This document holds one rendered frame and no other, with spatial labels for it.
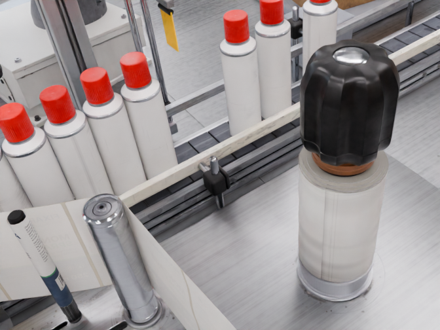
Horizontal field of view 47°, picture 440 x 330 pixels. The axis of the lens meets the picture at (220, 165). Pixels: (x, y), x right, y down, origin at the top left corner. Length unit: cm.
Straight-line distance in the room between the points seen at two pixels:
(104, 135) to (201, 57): 50
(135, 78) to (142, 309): 27
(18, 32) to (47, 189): 51
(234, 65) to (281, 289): 31
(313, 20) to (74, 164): 40
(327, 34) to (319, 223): 37
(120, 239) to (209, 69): 63
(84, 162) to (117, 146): 5
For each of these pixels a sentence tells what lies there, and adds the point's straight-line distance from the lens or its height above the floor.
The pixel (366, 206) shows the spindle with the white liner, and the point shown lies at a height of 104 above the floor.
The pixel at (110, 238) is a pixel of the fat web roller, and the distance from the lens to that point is 49.
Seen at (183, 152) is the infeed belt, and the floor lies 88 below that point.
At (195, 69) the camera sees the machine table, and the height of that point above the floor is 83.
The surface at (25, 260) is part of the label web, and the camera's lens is 59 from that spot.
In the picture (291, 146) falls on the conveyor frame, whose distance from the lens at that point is 83.
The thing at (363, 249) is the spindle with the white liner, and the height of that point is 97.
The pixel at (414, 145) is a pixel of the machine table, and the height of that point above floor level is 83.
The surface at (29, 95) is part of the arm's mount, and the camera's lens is 100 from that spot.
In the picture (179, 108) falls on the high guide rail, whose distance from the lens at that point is 76.
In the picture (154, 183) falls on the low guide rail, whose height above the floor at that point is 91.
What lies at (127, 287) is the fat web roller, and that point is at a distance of 56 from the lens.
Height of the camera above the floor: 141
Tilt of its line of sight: 43 degrees down
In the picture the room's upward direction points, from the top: 8 degrees counter-clockwise
